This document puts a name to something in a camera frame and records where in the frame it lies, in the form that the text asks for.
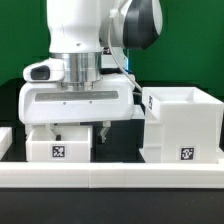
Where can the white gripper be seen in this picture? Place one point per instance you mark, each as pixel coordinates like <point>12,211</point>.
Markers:
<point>42,100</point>

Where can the white front drawer tray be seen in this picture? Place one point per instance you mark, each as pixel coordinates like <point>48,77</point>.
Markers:
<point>74,147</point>

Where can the white drawer cabinet box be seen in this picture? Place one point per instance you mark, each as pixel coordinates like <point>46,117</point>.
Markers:
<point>182,125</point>

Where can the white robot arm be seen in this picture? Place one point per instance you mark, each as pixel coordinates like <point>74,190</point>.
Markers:
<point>70,86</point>

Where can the white base tag plate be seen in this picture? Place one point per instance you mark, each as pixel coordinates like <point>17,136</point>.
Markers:
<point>138,112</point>

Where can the white left fence wall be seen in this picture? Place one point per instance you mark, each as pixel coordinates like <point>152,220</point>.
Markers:
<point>5,140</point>

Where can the white fence wall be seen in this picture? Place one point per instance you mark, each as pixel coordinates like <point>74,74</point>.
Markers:
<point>5,140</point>
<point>110,175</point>

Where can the white front fence wall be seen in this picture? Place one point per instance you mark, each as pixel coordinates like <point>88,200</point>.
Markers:
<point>110,175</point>

